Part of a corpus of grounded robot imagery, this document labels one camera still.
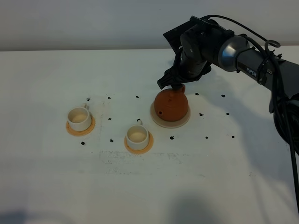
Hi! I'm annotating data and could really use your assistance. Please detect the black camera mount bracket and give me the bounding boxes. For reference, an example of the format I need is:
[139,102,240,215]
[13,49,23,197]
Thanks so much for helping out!
[163,21,196,54]

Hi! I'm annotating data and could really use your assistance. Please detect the beige round teapot saucer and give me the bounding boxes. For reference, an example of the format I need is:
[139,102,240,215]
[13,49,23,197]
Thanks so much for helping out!
[150,103,191,128]

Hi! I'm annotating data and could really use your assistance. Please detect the right white teacup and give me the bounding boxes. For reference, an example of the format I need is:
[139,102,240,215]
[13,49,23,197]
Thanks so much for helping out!
[126,119,149,150]

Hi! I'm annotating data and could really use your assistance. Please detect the white teacup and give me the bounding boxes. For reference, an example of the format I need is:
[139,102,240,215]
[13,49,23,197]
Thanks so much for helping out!
[126,119,149,150]
[67,103,92,132]

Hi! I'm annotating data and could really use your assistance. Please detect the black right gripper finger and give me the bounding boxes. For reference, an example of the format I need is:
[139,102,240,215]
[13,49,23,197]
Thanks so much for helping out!
[157,66,184,90]
[171,78,199,89]

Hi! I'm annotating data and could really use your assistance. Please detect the orange coaster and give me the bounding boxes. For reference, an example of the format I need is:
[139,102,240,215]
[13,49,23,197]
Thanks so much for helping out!
[66,115,96,137]
[124,132,154,154]

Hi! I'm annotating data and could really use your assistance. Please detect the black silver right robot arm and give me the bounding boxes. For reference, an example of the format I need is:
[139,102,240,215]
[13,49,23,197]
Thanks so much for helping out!
[157,19,299,151]

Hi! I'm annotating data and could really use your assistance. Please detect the black camera cable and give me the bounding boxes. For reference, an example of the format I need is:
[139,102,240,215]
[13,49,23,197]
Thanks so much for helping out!
[190,14,299,201]

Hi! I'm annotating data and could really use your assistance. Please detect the left orange coaster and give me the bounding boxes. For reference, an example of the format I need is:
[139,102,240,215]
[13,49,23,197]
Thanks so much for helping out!
[66,115,96,137]

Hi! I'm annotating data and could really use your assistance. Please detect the right orange coaster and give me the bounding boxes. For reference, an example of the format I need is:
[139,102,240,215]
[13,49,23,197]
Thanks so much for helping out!
[124,132,154,154]

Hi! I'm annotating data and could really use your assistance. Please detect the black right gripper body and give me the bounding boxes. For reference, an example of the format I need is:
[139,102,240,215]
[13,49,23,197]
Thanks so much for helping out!
[178,23,234,82]

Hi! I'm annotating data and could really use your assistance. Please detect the left white teacup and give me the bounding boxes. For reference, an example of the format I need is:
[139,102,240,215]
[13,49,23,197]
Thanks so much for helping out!
[67,103,92,132]

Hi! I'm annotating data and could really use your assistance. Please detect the brown clay teapot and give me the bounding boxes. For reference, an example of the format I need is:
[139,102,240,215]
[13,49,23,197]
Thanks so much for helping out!
[154,84,189,122]

